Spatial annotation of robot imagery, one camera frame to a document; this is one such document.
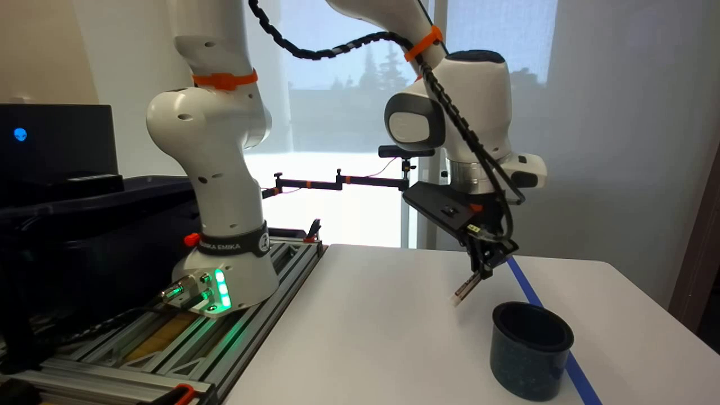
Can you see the long blue tape strip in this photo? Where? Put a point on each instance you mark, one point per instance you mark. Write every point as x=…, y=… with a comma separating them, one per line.
x=582, y=379

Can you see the aluminium rail frame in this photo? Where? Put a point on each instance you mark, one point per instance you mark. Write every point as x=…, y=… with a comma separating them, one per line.
x=187, y=344

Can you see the red knob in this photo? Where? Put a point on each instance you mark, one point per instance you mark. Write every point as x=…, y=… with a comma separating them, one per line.
x=191, y=239

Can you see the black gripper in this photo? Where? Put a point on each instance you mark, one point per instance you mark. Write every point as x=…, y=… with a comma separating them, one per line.
x=491, y=221

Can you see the black monitor with blue light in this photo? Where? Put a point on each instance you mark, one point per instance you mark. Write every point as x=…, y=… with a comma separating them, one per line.
x=57, y=141

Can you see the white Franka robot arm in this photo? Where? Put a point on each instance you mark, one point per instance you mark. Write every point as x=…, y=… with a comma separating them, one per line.
x=225, y=148

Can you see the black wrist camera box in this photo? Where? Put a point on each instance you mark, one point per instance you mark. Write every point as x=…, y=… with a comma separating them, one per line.
x=440, y=203

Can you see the orange clamp on frame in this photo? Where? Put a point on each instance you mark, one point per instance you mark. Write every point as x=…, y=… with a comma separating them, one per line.
x=186, y=393

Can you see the large black case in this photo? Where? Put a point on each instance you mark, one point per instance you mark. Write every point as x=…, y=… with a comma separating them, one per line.
x=98, y=248

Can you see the black jointed arm red joints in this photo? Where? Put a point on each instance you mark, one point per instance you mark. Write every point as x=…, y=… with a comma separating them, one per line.
x=339, y=183

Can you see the dark green enamel cup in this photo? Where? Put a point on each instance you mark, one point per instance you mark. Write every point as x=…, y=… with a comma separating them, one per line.
x=530, y=352

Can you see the black camera on stand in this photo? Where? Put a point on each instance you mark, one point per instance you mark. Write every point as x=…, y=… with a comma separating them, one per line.
x=406, y=150

